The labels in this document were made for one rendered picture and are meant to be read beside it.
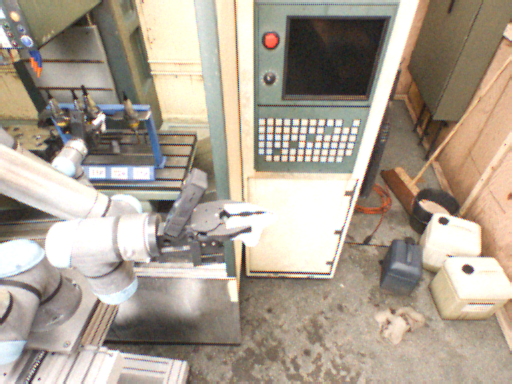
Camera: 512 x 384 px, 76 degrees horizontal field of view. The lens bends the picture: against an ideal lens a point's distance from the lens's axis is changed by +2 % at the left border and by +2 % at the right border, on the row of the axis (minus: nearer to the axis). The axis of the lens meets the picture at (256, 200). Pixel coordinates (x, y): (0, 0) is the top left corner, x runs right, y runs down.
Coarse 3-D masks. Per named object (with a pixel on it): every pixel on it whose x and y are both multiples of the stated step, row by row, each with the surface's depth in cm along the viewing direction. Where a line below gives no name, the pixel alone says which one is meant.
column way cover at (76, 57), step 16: (64, 32) 174; (80, 32) 174; (96, 32) 175; (48, 48) 180; (64, 48) 180; (80, 48) 179; (96, 48) 179; (48, 64) 187; (64, 64) 186; (80, 64) 186; (96, 64) 186; (48, 80) 194; (64, 80) 193; (80, 80) 193; (96, 80) 193; (112, 80) 195; (64, 96) 201; (80, 96) 201; (96, 96) 200; (112, 96) 200
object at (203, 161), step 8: (208, 136) 219; (200, 144) 216; (208, 144) 211; (200, 152) 208; (208, 152) 204; (200, 160) 201; (208, 160) 197; (192, 168) 199; (200, 168) 194; (208, 168) 190; (208, 176) 185; (208, 184) 179; (208, 192) 174; (168, 200) 185; (200, 200) 172; (208, 200) 169; (216, 200) 166; (160, 208) 183; (168, 208) 180
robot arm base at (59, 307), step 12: (60, 276) 83; (60, 288) 82; (72, 288) 86; (48, 300) 79; (60, 300) 82; (72, 300) 85; (48, 312) 81; (60, 312) 83; (72, 312) 85; (36, 324) 81; (48, 324) 82; (60, 324) 84
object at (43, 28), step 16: (0, 0) 107; (16, 0) 108; (32, 0) 114; (48, 0) 123; (64, 0) 132; (80, 0) 144; (96, 0) 157; (32, 16) 115; (48, 16) 123; (64, 16) 133; (80, 16) 145; (16, 32) 115; (32, 32) 115; (48, 32) 123; (0, 48) 119; (16, 48) 119
